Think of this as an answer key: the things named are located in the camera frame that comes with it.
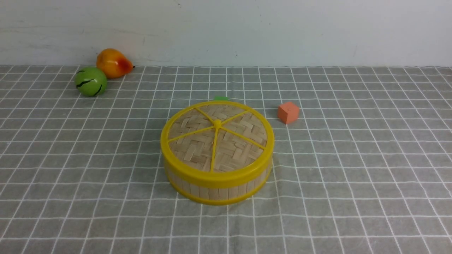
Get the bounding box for orange foam cube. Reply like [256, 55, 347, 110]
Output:
[277, 101, 300, 125]

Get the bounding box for yellow woven steamer lid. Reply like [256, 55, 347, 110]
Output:
[160, 100, 275, 188]

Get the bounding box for yellow bamboo steamer basket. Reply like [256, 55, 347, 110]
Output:
[164, 159, 273, 206]

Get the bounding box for small green block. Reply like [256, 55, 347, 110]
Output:
[214, 96, 229, 101]

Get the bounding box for orange toy pear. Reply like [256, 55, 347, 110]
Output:
[96, 48, 135, 79]

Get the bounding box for grey checked tablecloth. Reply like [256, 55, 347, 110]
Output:
[0, 66, 452, 254]

